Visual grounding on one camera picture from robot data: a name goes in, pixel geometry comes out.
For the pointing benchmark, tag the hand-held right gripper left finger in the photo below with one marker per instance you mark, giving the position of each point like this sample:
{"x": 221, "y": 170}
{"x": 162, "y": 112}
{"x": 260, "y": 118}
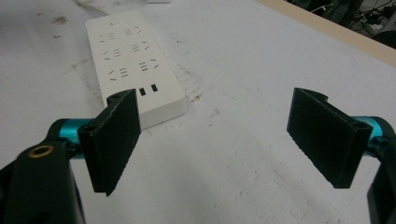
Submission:
{"x": 109, "y": 140}

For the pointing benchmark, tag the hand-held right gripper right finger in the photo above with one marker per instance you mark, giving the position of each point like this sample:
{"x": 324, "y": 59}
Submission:
{"x": 327, "y": 137}

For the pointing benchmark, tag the white power strip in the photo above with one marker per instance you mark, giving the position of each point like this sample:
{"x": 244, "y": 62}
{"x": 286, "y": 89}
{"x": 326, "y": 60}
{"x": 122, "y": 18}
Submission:
{"x": 132, "y": 62}

